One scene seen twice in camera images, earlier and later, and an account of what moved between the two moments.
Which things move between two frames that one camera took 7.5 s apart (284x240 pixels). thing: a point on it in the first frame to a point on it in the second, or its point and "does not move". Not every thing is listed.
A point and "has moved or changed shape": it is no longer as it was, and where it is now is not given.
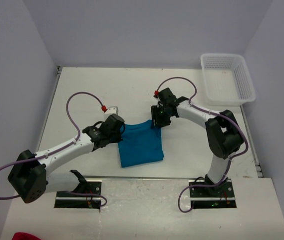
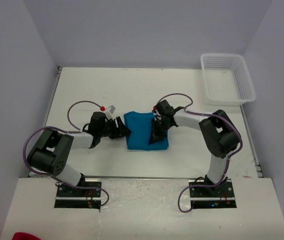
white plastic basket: x=227 y=79 does not move
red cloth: x=23 y=236 does not move
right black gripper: x=156 y=120 to x=156 y=136
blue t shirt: x=142 y=144 has moved or changed shape
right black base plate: x=220 y=196 does not move
